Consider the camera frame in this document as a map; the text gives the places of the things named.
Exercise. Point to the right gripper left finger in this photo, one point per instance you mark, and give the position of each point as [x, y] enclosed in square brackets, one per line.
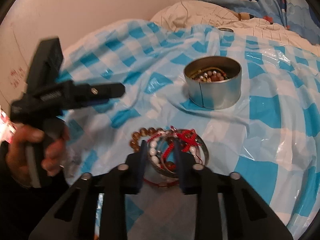
[127, 178]

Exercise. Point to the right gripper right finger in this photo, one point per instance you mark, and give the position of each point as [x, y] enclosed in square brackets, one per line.
[194, 178]

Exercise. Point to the person's left hand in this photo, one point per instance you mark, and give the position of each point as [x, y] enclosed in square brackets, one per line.
[16, 157]

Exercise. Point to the silver metal bangle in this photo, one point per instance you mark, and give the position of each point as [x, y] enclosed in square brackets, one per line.
[166, 149]

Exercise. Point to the blue white checkered plastic sheet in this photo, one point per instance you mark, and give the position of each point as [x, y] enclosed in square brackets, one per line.
[270, 136]

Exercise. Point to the round silver metal tin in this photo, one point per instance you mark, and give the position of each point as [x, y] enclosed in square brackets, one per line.
[214, 82]

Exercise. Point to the small silver tin lid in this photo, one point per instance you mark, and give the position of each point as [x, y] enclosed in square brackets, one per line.
[226, 30]

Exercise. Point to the white grid pattern pillow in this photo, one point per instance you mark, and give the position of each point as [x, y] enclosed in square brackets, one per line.
[188, 13]

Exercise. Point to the blue whale pattern curtain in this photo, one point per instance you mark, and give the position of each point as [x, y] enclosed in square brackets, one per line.
[294, 15]

